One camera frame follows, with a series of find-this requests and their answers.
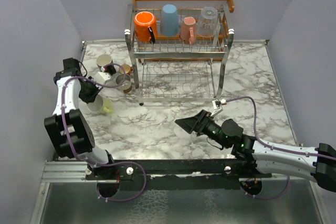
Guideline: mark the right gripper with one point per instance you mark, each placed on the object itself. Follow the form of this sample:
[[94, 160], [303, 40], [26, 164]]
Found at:
[[192, 123]]

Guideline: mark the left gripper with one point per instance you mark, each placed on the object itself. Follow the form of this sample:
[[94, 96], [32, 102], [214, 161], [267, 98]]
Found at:
[[91, 97]]

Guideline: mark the light green mug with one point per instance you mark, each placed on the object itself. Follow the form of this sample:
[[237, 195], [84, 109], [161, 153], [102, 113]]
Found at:
[[100, 105]]

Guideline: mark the black faceted mug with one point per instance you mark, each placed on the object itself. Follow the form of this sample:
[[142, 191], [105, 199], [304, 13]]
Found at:
[[105, 64]]

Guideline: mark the cream cup brown band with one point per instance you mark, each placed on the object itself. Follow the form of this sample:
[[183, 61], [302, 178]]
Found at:
[[124, 83]]

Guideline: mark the small copper orange cup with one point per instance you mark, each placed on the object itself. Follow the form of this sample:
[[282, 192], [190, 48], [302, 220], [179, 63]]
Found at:
[[125, 68]]

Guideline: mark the pink ceramic mug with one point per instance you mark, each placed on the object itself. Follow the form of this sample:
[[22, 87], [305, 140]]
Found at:
[[188, 30]]

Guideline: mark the clear plastic tumbler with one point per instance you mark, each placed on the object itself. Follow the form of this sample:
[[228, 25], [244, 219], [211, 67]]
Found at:
[[207, 22]]

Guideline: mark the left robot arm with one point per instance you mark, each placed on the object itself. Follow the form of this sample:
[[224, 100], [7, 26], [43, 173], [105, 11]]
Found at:
[[67, 128]]

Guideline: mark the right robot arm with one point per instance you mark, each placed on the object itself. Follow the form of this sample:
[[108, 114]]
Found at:
[[316, 164]]

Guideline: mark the steel two-tier dish rack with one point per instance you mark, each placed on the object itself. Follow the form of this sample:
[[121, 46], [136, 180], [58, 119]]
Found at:
[[170, 70]]

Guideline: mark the light blue plastic cup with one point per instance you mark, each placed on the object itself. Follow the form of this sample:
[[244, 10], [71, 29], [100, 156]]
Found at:
[[169, 24]]

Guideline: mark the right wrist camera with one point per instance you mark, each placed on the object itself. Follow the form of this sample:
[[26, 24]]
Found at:
[[217, 106]]

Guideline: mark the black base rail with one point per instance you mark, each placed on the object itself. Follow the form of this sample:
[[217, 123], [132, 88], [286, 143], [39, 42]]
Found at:
[[174, 174]]

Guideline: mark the orange mug black handle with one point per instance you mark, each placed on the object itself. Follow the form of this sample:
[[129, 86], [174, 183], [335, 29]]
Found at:
[[145, 27]]

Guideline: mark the aluminium table frame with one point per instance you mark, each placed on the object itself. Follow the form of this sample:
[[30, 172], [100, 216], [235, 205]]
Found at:
[[176, 117]]

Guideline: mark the orange wooden rack frame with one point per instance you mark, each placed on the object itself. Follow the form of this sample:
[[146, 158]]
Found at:
[[215, 48]]

